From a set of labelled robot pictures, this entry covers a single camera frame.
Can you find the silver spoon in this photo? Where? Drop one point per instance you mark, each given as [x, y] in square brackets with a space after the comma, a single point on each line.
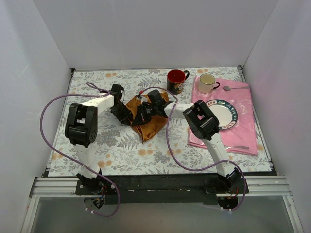
[227, 88]

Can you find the black red floral mug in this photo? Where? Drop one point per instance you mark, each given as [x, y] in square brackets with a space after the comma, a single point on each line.
[175, 80]

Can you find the cream enamel cup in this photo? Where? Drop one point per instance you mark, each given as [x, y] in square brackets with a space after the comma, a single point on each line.
[207, 83]

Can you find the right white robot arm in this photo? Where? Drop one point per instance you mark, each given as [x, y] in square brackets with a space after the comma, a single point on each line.
[203, 124]

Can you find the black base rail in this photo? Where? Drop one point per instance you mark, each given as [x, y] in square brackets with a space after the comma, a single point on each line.
[180, 188]

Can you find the pink floral placemat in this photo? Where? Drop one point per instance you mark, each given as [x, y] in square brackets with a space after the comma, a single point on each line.
[243, 133]

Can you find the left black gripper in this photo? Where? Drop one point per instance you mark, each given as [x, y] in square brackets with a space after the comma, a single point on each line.
[124, 114]

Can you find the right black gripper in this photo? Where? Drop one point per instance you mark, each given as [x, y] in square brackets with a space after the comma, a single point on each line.
[143, 112]

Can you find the aluminium frame rail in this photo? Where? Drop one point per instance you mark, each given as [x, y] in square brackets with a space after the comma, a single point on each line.
[46, 187]

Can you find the white plate blue rim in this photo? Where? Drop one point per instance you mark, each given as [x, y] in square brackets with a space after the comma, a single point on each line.
[225, 112]

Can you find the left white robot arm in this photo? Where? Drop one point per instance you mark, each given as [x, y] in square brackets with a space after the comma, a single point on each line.
[82, 129]

